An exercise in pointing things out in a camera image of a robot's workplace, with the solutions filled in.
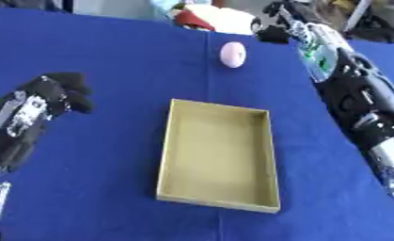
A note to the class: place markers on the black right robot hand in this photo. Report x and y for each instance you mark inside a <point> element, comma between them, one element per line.
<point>272,34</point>

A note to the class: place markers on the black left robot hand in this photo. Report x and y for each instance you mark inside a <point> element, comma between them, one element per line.
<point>57,91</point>

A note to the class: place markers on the silver and black right robot arm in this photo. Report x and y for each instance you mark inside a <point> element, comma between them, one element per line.
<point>364,94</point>

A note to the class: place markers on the tan open cardboard box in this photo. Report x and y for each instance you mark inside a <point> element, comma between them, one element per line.
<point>219,157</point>

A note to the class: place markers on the pink oval object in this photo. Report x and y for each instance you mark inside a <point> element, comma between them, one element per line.
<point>233,55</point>

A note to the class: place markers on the white and red soft item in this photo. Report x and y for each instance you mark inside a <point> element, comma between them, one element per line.
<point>222,17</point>

